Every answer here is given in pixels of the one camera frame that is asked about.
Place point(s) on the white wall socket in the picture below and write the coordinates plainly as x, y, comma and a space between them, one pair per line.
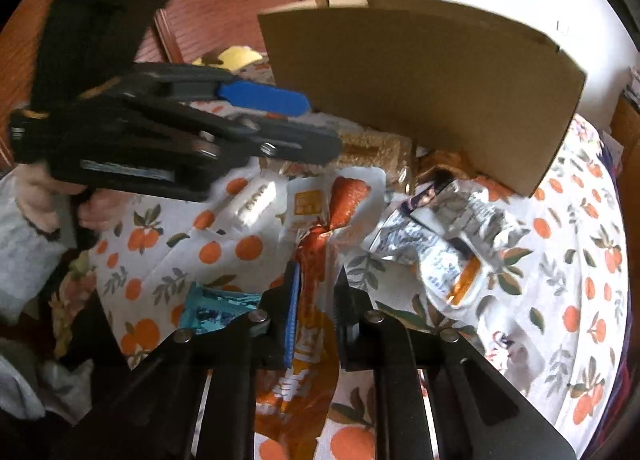
563, 27

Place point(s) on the white biscuit packet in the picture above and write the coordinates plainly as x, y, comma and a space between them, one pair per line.
252, 200

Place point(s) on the wooden desk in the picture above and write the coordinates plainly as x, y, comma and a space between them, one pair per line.
627, 134

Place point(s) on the brown cardboard box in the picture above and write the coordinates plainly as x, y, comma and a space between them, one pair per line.
425, 89

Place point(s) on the orange white snack packet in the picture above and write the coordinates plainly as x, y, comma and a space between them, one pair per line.
315, 260

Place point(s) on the clear packet of grain bars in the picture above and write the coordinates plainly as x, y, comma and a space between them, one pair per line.
370, 152

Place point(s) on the grey cloth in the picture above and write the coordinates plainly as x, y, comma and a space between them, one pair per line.
20, 390

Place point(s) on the white blue print snack packet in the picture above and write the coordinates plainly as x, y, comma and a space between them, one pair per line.
405, 240

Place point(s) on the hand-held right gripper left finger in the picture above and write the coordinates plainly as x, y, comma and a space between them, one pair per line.
292, 320

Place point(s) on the yellow plush toy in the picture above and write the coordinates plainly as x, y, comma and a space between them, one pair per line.
240, 57

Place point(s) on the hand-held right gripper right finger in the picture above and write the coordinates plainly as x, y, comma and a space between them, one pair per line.
344, 325

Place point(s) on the white packet orange stripe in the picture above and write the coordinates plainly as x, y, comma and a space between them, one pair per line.
462, 275

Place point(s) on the orange print tablecloth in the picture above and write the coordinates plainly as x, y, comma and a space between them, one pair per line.
550, 240

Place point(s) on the person's left hand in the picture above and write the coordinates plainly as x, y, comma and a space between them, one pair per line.
45, 200

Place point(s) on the orange brown snack packet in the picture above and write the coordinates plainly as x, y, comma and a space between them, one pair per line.
442, 164

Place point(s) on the floral bed sheet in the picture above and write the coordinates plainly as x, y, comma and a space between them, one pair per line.
75, 300

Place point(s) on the silver snack packet dark label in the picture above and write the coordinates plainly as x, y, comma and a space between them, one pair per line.
450, 205

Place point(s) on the teal snack packet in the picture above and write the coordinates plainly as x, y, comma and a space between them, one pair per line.
210, 312

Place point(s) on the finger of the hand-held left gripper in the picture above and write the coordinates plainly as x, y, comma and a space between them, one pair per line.
260, 92
300, 142

